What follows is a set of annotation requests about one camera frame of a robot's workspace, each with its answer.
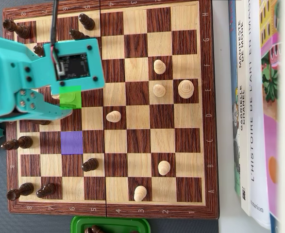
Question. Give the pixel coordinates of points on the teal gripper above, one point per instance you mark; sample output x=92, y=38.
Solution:
x=28, y=100

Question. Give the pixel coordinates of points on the light wooden rook chess piece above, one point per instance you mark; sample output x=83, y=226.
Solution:
x=70, y=97

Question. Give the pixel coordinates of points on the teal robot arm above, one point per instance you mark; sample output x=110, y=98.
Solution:
x=1, y=55

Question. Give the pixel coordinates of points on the dark brown queen chess piece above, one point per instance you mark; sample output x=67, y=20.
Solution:
x=42, y=122

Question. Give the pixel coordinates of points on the dark brown bishop chess piece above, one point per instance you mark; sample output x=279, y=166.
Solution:
x=75, y=34
x=18, y=142

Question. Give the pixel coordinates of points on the dark brown pawn chess piece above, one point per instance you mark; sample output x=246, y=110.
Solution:
x=87, y=21
x=88, y=230
x=90, y=165
x=38, y=49
x=45, y=190
x=99, y=229

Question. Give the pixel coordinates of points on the light wooden pawn chess piece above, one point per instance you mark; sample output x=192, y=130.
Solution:
x=139, y=193
x=113, y=117
x=164, y=168
x=159, y=67
x=159, y=90

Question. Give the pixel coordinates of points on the dark brown rook chess piece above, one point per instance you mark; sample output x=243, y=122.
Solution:
x=18, y=30
x=21, y=191

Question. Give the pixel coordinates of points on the light wooden king chess piece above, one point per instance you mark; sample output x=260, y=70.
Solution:
x=186, y=89

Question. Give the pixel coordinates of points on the folding wooden chessboard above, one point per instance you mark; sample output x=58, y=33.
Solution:
x=137, y=143

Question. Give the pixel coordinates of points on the green plastic container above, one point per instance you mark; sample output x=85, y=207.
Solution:
x=113, y=223

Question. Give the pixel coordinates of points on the Gabrielle Chanel fashion book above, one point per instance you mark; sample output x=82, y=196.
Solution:
x=241, y=109

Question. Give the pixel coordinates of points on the white art history book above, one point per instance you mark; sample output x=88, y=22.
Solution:
x=254, y=145

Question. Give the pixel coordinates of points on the pink and yellow book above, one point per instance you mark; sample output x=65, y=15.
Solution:
x=271, y=136

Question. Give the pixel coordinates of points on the black camera circuit board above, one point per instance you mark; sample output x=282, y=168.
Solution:
x=74, y=66

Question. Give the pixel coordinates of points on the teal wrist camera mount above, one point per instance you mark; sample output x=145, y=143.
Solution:
x=96, y=55

